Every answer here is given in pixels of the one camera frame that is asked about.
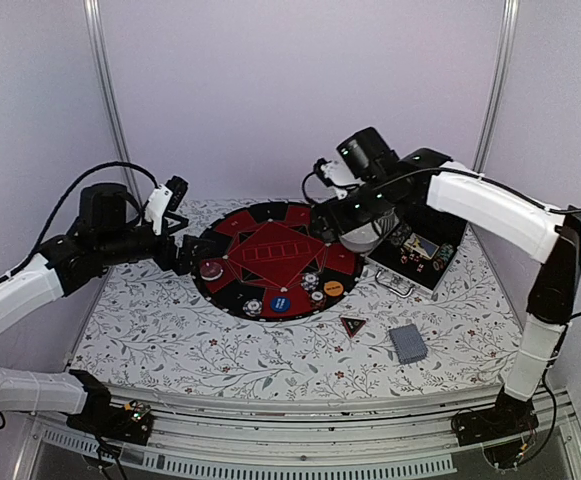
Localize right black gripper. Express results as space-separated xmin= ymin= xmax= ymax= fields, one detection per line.
xmin=311 ymin=176 xmax=404 ymax=242

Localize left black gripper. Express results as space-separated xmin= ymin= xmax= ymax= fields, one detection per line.
xmin=98 ymin=215 xmax=216 ymax=274

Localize clear red dealer button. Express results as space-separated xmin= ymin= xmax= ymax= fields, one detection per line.
xmin=199 ymin=260 xmax=224 ymax=282

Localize orange big blind button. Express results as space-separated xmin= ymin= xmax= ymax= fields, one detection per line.
xmin=323 ymin=280 xmax=345 ymax=297

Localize red hundred poker chip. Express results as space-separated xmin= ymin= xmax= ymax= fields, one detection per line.
xmin=310 ymin=291 xmax=326 ymax=308

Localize blue small blind button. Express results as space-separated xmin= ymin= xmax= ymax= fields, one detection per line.
xmin=269 ymin=296 xmax=291 ymax=314

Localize blue ten poker chip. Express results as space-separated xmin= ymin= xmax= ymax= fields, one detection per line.
xmin=243 ymin=299 xmax=263 ymax=318

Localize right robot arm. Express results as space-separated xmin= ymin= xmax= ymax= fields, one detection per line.
xmin=310 ymin=127 xmax=581 ymax=436

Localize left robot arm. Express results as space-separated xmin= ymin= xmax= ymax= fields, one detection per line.
xmin=0 ymin=176 xmax=212 ymax=434

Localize white ceramic bowl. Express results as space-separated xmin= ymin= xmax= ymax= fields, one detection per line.
xmin=339 ymin=224 xmax=381 ymax=254

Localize round red black poker mat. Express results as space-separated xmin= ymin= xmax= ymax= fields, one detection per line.
xmin=191 ymin=201 xmax=364 ymax=322

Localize poker chip stack left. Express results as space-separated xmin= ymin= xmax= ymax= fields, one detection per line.
xmin=388 ymin=223 xmax=412 ymax=248

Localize poker chip stack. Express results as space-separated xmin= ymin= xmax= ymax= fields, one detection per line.
xmin=388 ymin=223 xmax=412 ymax=248
xmin=432 ymin=243 xmax=455 ymax=271

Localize aluminium poker chip case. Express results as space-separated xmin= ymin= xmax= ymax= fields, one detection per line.
xmin=366 ymin=213 xmax=467 ymax=299

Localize card deck in case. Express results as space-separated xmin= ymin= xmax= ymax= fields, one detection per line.
xmin=403 ymin=233 xmax=439 ymax=260

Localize black triangular all-in marker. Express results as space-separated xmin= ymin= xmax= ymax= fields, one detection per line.
xmin=340 ymin=316 xmax=367 ymax=338

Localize poker chip stack right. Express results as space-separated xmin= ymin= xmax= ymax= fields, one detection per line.
xmin=432 ymin=243 xmax=455 ymax=271

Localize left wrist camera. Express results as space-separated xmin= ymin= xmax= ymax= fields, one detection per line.
xmin=142 ymin=176 xmax=188 ymax=236

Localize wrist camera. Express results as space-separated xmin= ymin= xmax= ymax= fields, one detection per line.
xmin=142 ymin=176 xmax=188 ymax=236
xmin=313 ymin=158 xmax=359 ymax=198

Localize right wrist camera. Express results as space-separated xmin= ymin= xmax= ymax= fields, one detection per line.
xmin=313 ymin=158 xmax=359 ymax=198

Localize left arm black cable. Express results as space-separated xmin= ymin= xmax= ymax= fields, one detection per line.
xmin=4 ymin=160 xmax=156 ymax=276

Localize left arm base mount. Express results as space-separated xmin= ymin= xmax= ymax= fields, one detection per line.
xmin=66 ymin=369 xmax=154 ymax=446

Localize aluminium front rail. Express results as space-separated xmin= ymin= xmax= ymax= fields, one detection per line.
xmin=13 ymin=387 xmax=581 ymax=479

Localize left aluminium frame post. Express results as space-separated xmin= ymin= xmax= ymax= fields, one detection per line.
xmin=82 ymin=0 xmax=141 ymax=201

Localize aluminium frame post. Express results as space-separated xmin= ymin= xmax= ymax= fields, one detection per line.
xmin=82 ymin=0 xmax=141 ymax=201
xmin=473 ymin=0 xmax=520 ymax=172

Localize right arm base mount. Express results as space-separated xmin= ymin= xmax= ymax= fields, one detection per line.
xmin=450 ymin=380 xmax=558 ymax=472

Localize right aluminium frame post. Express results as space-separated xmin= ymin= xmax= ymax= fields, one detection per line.
xmin=473 ymin=0 xmax=520 ymax=172

